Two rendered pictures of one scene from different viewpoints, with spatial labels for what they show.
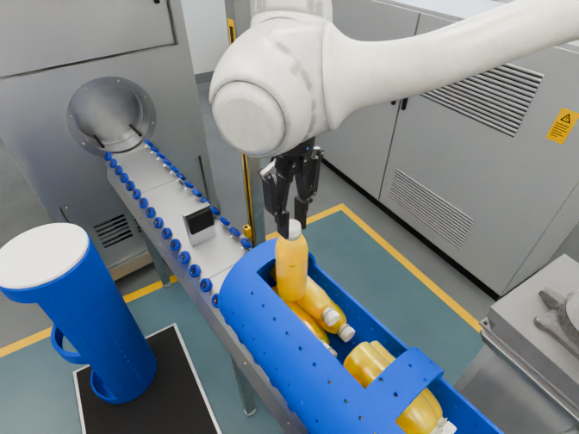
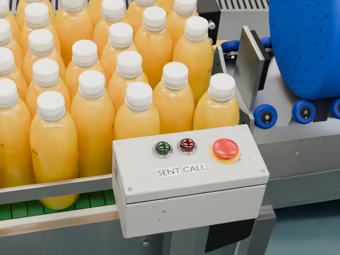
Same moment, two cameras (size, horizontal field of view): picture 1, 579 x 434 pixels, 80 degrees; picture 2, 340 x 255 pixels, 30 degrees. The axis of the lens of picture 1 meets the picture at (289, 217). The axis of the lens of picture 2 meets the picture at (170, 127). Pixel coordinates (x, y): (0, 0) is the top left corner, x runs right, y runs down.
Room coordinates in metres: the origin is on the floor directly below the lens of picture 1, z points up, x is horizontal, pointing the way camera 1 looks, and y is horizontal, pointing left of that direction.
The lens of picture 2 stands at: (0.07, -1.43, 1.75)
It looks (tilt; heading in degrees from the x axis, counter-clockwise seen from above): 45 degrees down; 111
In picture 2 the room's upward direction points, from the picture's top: 6 degrees clockwise
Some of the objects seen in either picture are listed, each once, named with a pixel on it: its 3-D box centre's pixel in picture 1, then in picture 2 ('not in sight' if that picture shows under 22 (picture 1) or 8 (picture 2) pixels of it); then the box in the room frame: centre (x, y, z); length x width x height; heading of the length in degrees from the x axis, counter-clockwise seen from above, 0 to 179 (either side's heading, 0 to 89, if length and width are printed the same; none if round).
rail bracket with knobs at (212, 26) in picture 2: not in sight; (198, 24); (-0.29, -0.38, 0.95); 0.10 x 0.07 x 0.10; 129
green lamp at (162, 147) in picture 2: not in sight; (162, 147); (-0.15, -0.88, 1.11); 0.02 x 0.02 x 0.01
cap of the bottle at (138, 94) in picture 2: not in sight; (138, 94); (-0.23, -0.80, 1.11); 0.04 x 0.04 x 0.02
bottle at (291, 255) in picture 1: (291, 263); not in sight; (0.52, 0.00, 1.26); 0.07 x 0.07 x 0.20
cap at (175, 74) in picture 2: not in sight; (175, 73); (-0.20, -0.73, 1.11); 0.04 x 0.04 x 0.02
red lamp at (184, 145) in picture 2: not in sight; (187, 144); (-0.12, -0.85, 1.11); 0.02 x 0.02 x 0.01
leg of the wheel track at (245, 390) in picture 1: (244, 382); not in sight; (0.64, 0.20, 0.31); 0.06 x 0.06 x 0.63; 39
